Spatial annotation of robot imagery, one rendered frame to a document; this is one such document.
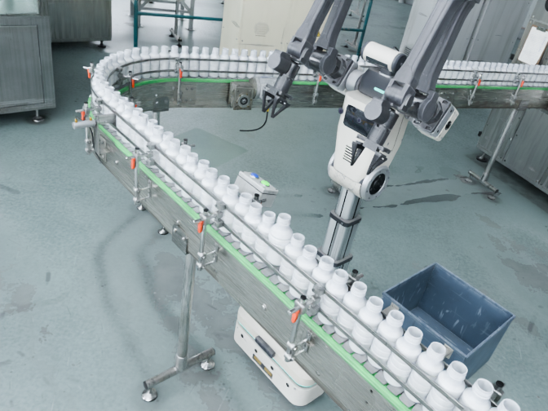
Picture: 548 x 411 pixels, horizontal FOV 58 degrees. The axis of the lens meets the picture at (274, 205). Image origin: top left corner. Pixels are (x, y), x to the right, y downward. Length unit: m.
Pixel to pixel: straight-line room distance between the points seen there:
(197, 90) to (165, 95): 0.20
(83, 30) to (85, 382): 4.93
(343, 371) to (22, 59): 3.69
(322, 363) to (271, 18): 4.54
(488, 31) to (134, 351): 6.75
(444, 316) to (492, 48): 6.57
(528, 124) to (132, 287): 3.79
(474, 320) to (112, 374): 1.59
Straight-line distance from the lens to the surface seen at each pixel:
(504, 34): 8.28
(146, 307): 2.78
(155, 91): 2.91
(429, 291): 1.93
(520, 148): 5.17
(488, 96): 4.28
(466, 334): 1.93
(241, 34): 5.47
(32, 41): 4.44
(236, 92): 2.95
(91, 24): 6.69
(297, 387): 2.31
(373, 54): 1.83
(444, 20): 1.62
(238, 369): 2.53
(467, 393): 1.21
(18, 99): 4.55
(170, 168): 1.84
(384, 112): 1.49
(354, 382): 1.36
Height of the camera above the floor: 1.96
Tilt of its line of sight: 32 degrees down
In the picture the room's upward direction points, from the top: 11 degrees clockwise
